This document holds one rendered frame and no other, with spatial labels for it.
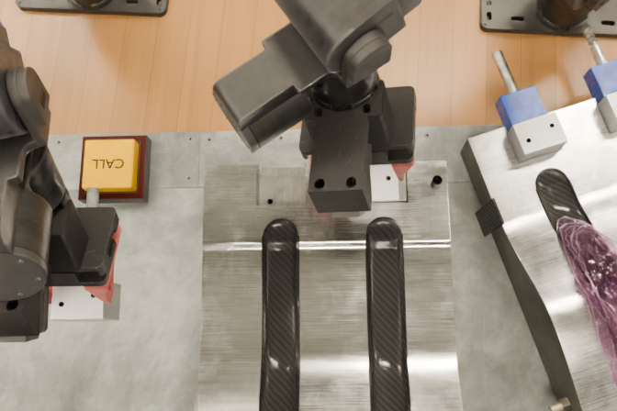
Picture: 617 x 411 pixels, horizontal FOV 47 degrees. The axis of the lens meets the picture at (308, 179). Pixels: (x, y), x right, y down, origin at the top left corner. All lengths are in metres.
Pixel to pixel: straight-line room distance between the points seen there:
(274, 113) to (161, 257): 0.37
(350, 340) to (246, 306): 0.11
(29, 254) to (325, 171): 0.22
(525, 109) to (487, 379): 0.30
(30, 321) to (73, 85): 0.45
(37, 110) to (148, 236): 0.38
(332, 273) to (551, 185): 0.26
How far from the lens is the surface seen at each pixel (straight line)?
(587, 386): 0.78
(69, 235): 0.60
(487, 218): 0.82
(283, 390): 0.74
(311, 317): 0.74
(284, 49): 0.53
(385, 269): 0.75
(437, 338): 0.75
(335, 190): 0.54
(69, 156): 0.92
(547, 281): 0.77
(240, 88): 0.52
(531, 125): 0.81
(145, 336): 0.85
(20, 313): 0.55
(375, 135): 0.59
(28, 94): 0.52
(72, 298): 0.71
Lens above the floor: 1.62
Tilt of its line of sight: 75 degrees down
